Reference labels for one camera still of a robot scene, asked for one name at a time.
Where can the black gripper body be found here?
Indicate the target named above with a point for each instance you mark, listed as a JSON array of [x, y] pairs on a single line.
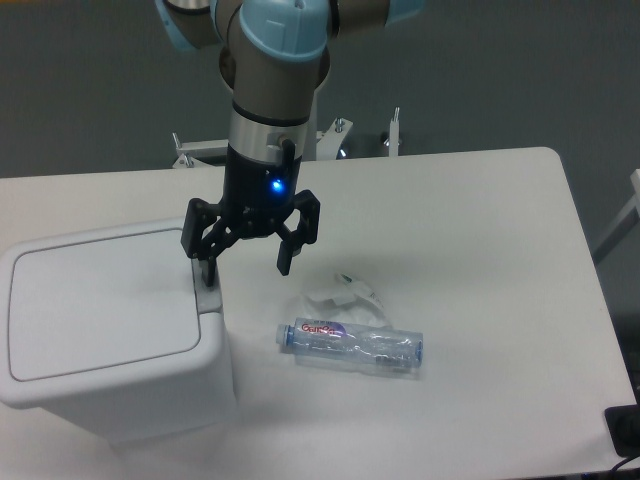
[[264, 190]]

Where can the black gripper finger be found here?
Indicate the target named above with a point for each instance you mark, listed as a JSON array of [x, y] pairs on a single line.
[[306, 231], [210, 229]]

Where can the grey trash can push button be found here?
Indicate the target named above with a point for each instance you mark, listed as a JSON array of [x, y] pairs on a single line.
[[207, 288]]

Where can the white plastic trash can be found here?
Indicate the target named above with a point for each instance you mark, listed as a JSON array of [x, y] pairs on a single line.
[[143, 399]]

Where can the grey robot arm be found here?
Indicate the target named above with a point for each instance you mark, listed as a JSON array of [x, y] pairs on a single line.
[[278, 54]]

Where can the crumpled clear plastic wrapper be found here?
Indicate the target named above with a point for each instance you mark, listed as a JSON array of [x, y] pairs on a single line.
[[343, 298]]

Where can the clear plastic water bottle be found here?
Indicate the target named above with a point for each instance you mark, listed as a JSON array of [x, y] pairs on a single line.
[[382, 348]]

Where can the black device at table edge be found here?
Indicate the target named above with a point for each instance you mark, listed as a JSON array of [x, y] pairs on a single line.
[[623, 425]]

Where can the white pedestal base frame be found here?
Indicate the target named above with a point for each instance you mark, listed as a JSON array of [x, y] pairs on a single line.
[[338, 142]]

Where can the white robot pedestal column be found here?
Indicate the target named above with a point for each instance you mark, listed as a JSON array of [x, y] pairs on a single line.
[[315, 125]]

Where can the white frame at right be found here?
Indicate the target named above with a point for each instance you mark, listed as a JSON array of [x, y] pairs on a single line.
[[620, 226]]

